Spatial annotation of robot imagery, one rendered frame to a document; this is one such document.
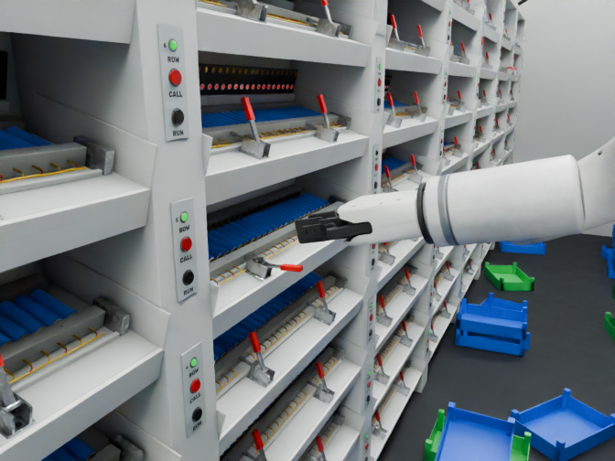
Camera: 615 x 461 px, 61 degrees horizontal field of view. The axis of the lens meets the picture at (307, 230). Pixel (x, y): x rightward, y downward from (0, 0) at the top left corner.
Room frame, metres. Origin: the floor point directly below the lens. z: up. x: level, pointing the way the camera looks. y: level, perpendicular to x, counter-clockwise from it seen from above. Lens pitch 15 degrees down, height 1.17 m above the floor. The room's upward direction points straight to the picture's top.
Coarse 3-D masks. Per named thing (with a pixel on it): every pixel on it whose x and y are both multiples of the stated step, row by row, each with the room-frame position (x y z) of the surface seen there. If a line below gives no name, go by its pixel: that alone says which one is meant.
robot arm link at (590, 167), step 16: (608, 144) 0.58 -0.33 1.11; (592, 160) 0.60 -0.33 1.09; (608, 160) 0.57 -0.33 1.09; (592, 176) 0.59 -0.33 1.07; (608, 176) 0.57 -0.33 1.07; (592, 192) 0.59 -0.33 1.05; (608, 192) 0.57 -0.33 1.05; (592, 208) 0.58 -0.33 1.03; (608, 208) 0.57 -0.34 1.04; (592, 224) 0.59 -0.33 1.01; (544, 240) 0.61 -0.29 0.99
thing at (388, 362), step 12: (408, 312) 1.85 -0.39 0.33; (420, 312) 1.82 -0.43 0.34; (408, 324) 1.81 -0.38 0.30; (420, 324) 1.82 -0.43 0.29; (396, 336) 1.70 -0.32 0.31; (408, 336) 1.72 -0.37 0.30; (420, 336) 1.77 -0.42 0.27; (384, 348) 1.59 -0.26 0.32; (396, 348) 1.62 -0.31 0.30; (408, 348) 1.64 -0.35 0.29; (384, 360) 1.53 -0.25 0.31; (396, 360) 1.55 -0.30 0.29; (384, 372) 1.47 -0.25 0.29; (396, 372) 1.49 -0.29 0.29; (384, 384) 1.41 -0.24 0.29; (372, 396) 1.28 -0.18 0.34; (372, 408) 1.27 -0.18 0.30
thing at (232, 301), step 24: (264, 192) 1.12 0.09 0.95; (312, 192) 1.25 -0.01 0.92; (336, 192) 1.22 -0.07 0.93; (336, 240) 1.03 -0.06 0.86; (312, 264) 0.95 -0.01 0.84; (216, 288) 0.64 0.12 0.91; (240, 288) 0.74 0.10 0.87; (264, 288) 0.78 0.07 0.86; (216, 312) 0.66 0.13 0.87; (240, 312) 0.72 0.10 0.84; (216, 336) 0.67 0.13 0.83
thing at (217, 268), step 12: (336, 204) 1.17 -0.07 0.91; (288, 228) 0.96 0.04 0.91; (264, 240) 0.88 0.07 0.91; (276, 240) 0.90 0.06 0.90; (240, 252) 0.81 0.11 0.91; (252, 252) 0.83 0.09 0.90; (276, 252) 0.88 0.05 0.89; (216, 264) 0.75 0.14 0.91; (228, 264) 0.77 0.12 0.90; (240, 264) 0.80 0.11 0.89; (216, 276) 0.74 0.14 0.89
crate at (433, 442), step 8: (440, 416) 1.58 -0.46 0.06; (440, 424) 1.57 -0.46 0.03; (432, 432) 1.50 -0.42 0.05; (440, 432) 1.57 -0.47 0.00; (432, 440) 1.50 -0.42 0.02; (512, 440) 1.48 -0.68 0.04; (520, 440) 1.47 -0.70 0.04; (528, 440) 1.45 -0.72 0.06; (432, 448) 1.48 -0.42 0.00; (512, 448) 1.48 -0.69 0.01; (520, 448) 1.47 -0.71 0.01; (528, 448) 1.42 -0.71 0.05; (424, 456) 1.42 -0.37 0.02; (432, 456) 1.41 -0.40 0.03; (512, 456) 1.44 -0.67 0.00; (520, 456) 1.44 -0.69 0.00
